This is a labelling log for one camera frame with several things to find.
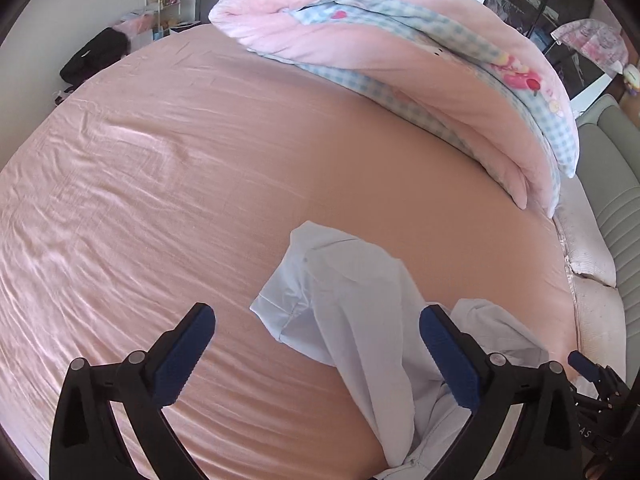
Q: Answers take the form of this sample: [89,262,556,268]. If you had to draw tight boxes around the dark glass wardrobe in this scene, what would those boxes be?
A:
[482,0,601,106]

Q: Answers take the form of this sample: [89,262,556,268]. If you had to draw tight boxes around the black backpack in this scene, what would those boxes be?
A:
[60,27,131,83]

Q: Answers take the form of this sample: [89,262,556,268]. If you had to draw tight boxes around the grey upholstered headboard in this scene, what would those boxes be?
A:
[575,92,640,351]

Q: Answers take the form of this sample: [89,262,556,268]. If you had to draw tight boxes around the folded pink checked quilt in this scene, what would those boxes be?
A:
[209,0,582,218]

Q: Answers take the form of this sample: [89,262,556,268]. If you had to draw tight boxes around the pale pink pillow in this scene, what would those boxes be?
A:
[552,172,618,288]
[570,277,628,391]

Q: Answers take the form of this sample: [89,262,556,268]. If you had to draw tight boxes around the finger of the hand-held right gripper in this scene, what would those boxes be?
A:
[567,350,629,404]

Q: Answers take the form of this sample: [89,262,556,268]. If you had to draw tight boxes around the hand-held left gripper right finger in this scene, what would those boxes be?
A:
[419,304,583,480]

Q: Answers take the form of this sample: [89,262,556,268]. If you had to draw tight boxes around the pink printed umbrella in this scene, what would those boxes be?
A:
[550,19,628,72]

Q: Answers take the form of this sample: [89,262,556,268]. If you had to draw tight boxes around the pink bag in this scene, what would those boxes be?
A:
[112,10,156,46]

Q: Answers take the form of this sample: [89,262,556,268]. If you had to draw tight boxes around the light blue navy-trimmed shirt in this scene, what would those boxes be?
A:
[249,220,551,472]

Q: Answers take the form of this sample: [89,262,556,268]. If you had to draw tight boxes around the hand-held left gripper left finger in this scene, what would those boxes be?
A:
[50,302,217,480]

